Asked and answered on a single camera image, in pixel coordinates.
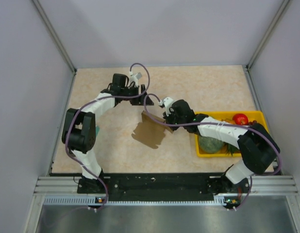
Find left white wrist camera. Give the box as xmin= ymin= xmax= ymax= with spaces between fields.
xmin=129 ymin=71 xmax=142 ymax=86

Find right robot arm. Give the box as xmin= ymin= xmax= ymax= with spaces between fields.
xmin=159 ymin=97 xmax=280 ymax=192

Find white slotted cable duct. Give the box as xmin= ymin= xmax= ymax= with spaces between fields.
xmin=43 ymin=195 xmax=240 ymax=207

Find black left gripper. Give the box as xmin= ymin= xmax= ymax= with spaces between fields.
xmin=120 ymin=84 xmax=154 ymax=105

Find green melon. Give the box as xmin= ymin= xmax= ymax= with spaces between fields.
xmin=198 ymin=136 xmax=224 ymax=154

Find red apple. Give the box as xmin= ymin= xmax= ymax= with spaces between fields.
xmin=233 ymin=113 xmax=249 ymax=125

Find brown cardboard box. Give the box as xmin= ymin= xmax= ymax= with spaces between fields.
xmin=132 ymin=111 xmax=173 ymax=149

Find yellow plastic tray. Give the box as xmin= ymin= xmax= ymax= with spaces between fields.
xmin=195 ymin=111 xmax=269 ymax=158

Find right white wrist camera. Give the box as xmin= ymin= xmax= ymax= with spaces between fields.
xmin=159 ymin=97 xmax=175 ymax=116

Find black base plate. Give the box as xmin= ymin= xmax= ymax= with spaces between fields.
xmin=77 ymin=173 xmax=249 ymax=201

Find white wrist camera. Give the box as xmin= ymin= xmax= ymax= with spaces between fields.
xmin=159 ymin=97 xmax=175 ymax=116
xmin=129 ymin=71 xmax=142 ymax=86

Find dark purple grapes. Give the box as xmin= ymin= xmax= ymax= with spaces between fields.
xmin=248 ymin=120 xmax=257 ymax=126

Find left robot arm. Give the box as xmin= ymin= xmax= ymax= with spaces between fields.
xmin=62 ymin=72 xmax=150 ymax=193

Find orange pineapple with leaves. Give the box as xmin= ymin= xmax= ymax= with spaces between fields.
xmin=224 ymin=143 xmax=240 ymax=156

